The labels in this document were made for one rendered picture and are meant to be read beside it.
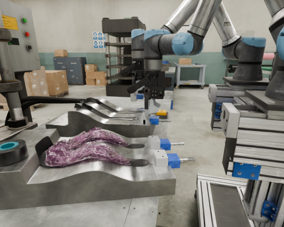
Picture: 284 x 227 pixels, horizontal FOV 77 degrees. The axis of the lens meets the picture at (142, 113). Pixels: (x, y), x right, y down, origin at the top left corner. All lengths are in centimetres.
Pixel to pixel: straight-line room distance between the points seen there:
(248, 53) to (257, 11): 670
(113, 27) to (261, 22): 507
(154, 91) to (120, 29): 418
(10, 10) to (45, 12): 776
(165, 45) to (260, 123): 41
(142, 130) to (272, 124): 46
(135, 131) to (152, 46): 35
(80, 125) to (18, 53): 71
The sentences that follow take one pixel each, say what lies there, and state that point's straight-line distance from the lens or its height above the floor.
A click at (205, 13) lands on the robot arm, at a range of 78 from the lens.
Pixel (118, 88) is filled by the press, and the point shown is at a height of 31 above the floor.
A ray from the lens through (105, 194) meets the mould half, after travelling 52.
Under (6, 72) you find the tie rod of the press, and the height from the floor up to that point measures 109.
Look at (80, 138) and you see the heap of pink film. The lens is 65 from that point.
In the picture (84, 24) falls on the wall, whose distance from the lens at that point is 824.
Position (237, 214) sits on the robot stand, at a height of 21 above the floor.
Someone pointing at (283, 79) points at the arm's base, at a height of 110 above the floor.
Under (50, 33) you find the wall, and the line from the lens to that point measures 900.
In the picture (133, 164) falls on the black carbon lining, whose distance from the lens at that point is 57.
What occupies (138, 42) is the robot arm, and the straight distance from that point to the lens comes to 104.
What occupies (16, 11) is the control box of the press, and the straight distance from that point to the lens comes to 145.
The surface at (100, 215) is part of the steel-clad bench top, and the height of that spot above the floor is 80.
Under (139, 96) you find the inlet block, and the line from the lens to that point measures 108.
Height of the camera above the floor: 117
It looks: 18 degrees down
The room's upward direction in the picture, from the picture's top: straight up
